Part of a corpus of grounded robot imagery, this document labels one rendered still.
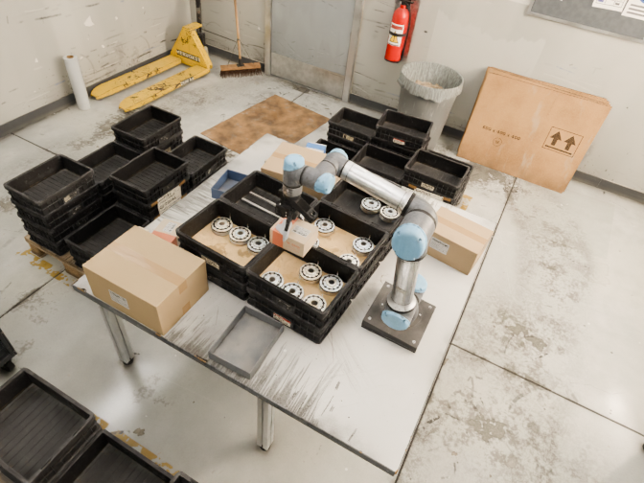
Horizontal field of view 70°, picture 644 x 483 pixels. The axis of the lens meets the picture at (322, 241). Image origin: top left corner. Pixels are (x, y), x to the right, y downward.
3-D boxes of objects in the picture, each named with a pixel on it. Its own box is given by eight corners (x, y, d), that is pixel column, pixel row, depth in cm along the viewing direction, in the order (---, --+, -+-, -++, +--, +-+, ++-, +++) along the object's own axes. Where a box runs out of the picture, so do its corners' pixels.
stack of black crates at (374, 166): (404, 195, 370) (414, 160, 346) (390, 216, 350) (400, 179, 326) (359, 177, 381) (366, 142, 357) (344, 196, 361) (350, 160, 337)
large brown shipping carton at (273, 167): (260, 195, 265) (261, 167, 251) (281, 169, 286) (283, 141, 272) (325, 217, 258) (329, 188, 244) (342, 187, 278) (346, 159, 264)
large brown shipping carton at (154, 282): (93, 295, 204) (81, 264, 191) (143, 255, 224) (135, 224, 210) (163, 335, 193) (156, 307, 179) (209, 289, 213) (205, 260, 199)
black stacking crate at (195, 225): (283, 249, 221) (284, 232, 213) (244, 287, 202) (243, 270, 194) (219, 216, 233) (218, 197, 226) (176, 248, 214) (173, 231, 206)
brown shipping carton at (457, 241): (416, 248, 246) (423, 226, 235) (433, 227, 260) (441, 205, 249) (467, 275, 236) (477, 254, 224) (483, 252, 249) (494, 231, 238)
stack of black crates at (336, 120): (379, 155, 407) (386, 121, 384) (364, 172, 387) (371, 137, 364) (338, 140, 418) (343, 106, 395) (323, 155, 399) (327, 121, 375)
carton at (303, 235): (317, 240, 194) (318, 227, 189) (303, 257, 186) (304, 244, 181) (285, 225, 198) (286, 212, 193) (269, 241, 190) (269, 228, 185)
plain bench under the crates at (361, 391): (460, 297, 317) (496, 222, 269) (364, 528, 212) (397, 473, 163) (265, 210, 362) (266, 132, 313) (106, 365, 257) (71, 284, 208)
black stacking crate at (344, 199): (409, 218, 247) (414, 201, 239) (384, 249, 228) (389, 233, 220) (345, 189, 259) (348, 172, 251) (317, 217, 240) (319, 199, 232)
